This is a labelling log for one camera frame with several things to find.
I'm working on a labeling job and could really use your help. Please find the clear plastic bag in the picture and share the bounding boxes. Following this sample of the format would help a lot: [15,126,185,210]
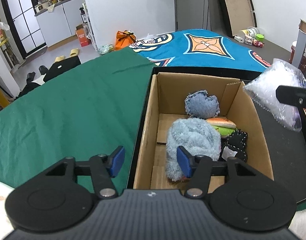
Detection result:
[244,59,306,132]

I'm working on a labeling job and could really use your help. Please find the brown cardboard box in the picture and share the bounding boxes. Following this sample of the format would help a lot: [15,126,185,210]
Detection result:
[132,72,273,190]

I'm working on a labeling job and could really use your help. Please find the fluffy light blue plush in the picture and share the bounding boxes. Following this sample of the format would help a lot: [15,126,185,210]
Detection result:
[165,118,221,181]

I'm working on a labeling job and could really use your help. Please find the black stitched plush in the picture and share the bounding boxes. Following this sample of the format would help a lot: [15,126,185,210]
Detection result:
[221,129,248,163]

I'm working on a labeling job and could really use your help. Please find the hamburger plush toy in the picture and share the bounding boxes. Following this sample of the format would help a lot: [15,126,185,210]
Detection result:
[206,118,237,139]

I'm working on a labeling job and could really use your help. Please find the green cloth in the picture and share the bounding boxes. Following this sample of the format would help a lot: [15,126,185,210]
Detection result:
[0,48,154,192]

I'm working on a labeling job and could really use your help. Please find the denim heart plush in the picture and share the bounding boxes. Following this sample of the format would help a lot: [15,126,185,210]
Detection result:
[184,90,220,119]

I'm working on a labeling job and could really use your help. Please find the green lidded container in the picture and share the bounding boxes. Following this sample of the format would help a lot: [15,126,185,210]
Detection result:
[255,34,264,42]

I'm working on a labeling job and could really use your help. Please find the red white small box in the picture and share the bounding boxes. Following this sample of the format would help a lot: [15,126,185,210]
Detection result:
[244,35,264,48]

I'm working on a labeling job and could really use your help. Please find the leaning brown board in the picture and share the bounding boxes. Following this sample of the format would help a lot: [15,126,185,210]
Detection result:
[219,0,257,37]

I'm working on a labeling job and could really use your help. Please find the black white cushion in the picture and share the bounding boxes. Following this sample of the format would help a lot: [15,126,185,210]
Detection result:
[16,56,81,99]

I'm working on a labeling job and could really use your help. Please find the blue patterned blanket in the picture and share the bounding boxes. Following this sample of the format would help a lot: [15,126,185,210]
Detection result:
[129,29,271,72]

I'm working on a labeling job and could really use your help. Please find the yellow slipper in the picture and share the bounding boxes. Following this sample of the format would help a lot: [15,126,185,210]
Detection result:
[54,55,65,62]
[69,48,79,57]

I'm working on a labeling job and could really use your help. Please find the orange bag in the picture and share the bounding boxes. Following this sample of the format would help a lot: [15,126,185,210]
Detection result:
[114,30,137,51]

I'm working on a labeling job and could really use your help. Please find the orange cardboard box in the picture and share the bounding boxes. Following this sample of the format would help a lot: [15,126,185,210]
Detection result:
[75,24,92,47]

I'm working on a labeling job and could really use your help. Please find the white kitchen cabinet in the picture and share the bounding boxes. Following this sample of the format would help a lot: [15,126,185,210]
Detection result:
[36,0,84,47]

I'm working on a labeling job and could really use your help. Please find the black framed glass door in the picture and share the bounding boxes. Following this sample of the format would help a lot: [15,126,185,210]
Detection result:
[2,0,46,59]

